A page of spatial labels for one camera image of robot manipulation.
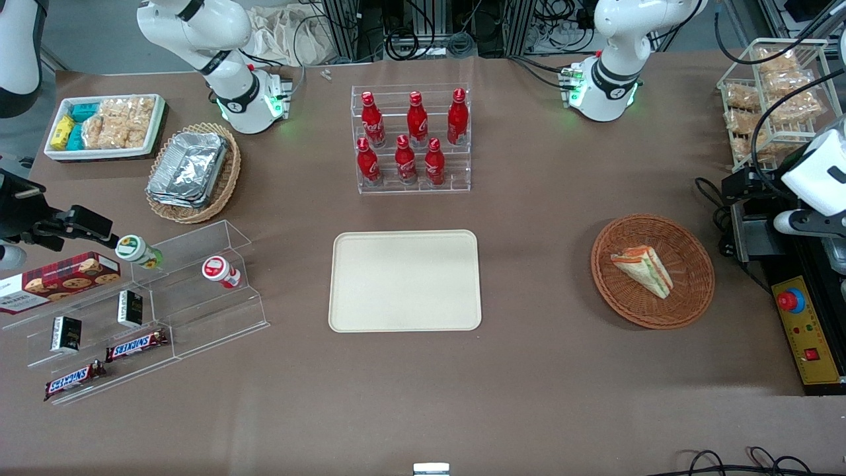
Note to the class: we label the cream plastic tray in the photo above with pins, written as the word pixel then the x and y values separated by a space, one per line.
pixel 404 281

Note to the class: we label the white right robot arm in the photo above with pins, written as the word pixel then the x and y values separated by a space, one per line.
pixel 232 99

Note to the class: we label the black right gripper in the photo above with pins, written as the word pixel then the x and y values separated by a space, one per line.
pixel 20 213

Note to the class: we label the clear acrylic stepped shelf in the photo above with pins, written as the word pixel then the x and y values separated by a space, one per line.
pixel 198 311

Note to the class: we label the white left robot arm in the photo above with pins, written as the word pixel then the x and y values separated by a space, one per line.
pixel 615 73

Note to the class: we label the red cola bottle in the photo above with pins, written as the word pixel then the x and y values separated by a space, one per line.
pixel 434 164
pixel 416 122
pixel 373 122
pixel 457 119
pixel 405 162
pixel 367 164

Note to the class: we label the light oval wicker basket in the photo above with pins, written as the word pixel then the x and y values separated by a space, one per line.
pixel 228 178

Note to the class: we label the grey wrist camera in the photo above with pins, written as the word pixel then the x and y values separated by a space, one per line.
pixel 790 223
pixel 10 258

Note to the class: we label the red lidded white cup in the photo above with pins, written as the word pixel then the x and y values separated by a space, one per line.
pixel 218 270

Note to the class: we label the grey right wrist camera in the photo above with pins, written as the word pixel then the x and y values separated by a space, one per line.
pixel 10 258

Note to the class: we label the clear rice cracker bag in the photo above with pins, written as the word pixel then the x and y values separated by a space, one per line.
pixel 140 122
pixel 114 124
pixel 92 132

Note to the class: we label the red emergency stop button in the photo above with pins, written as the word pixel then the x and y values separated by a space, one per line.
pixel 790 301

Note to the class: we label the black equipment base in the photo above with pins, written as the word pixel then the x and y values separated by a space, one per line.
pixel 776 396

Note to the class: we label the yellow snack packet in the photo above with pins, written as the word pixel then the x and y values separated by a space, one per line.
pixel 63 132

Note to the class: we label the yellow control box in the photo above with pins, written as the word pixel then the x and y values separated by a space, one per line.
pixel 816 330

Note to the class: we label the triangle sandwich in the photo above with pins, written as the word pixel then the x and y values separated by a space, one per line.
pixel 644 270

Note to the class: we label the aluminium frame profile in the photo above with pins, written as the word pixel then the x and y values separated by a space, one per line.
pixel 347 26
pixel 529 26

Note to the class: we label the brown Snickers bar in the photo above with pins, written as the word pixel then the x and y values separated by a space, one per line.
pixel 137 344
pixel 75 379

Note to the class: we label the red tartan cookie box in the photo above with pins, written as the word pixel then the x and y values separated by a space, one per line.
pixel 63 281

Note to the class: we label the beige cloth bag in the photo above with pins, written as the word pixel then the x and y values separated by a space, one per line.
pixel 291 36

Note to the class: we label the teal snack packet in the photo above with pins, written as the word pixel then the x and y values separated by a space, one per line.
pixel 84 112
pixel 75 137

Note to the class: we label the brown round wicker basket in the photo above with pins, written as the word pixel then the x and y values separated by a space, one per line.
pixel 687 291

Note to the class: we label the clear acrylic bottle rack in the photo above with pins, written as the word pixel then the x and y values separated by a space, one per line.
pixel 410 186

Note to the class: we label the green lidded sunflower cup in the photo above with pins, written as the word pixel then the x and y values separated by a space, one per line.
pixel 135 250

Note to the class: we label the small black white box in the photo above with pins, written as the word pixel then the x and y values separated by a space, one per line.
pixel 66 334
pixel 130 309

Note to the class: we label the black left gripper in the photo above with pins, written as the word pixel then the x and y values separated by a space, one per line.
pixel 759 184

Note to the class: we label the white rectangular plastic bin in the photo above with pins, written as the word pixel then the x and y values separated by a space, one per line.
pixel 99 154

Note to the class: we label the stacked aluminium foil trays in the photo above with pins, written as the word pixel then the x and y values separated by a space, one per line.
pixel 188 168

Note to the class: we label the grey metal box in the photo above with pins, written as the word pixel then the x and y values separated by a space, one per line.
pixel 757 235

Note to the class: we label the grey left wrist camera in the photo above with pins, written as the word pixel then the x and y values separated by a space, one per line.
pixel 790 223

